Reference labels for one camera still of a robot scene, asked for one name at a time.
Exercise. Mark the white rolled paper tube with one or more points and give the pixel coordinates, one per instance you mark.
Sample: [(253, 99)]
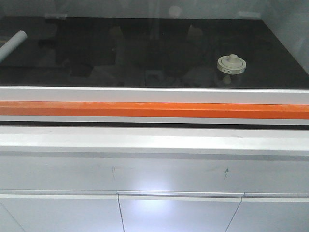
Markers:
[(12, 44)]

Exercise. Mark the white fume hood base cabinet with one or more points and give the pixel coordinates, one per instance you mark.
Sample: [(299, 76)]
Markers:
[(96, 179)]

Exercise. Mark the fume hood sash with orange bar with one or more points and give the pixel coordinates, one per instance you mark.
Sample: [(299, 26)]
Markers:
[(155, 62)]

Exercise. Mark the glass jar with cream lid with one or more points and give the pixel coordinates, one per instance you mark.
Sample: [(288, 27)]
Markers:
[(231, 64)]

